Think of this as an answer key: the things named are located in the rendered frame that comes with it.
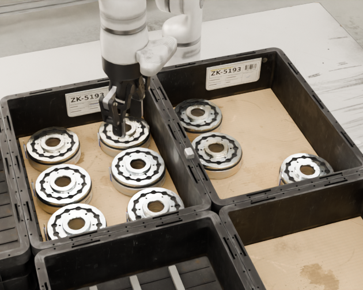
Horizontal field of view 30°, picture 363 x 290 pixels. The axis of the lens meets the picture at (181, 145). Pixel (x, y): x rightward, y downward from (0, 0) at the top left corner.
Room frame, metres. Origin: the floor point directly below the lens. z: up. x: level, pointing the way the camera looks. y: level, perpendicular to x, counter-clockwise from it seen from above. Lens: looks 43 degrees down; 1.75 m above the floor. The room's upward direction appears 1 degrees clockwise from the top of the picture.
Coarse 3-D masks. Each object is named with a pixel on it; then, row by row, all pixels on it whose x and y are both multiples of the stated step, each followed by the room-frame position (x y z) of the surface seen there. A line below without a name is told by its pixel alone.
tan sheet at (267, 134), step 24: (240, 96) 1.17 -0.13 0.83; (264, 96) 1.17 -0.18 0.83; (240, 120) 1.09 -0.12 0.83; (264, 120) 1.09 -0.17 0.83; (288, 120) 1.09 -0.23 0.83; (240, 144) 1.01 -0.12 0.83; (264, 144) 1.01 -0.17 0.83; (288, 144) 1.02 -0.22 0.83; (240, 168) 0.94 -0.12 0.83; (264, 168) 0.95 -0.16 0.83; (240, 192) 0.88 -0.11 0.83
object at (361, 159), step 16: (272, 48) 1.21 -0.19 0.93; (176, 64) 1.14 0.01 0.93; (192, 64) 1.15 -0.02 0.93; (208, 64) 1.15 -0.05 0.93; (288, 64) 1.15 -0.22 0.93; (304, 80) 1.10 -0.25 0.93; (160, 96) 1.04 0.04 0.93; (176, 128) 0.94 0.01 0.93; (336, 128) 0.95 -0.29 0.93; (352, 144) 0.91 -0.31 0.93; (192, 160) 0.86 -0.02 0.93; (208, 176) 0.82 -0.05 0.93; (320, 176) 0.83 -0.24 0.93; (336, 176) 0.83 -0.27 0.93; (208, 192) 0.78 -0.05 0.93; (256, 192) 0.78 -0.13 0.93; (272, 192) 0.79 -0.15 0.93
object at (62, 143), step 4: (44, 136) 0.98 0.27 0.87; (48, 136) 0.98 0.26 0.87; (52, 136) 0.98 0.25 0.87; (56, 136) 0.98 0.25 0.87; (60, 136) 0.98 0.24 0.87; (44, 140) 0.97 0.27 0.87; (60, 140) 0.97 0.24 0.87; (64, 140) 0.97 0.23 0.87; (40, 144) 0.96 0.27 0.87; (44, 144) 0.96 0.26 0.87; (60, 144) 0.96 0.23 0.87; (64, 144) 0.96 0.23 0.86; (44, 148) 0.95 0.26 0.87; (48, 148) 0.95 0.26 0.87; (52, 148) 0.95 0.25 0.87; (56, 148) 0.95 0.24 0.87; (60, 148) 0.95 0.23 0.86
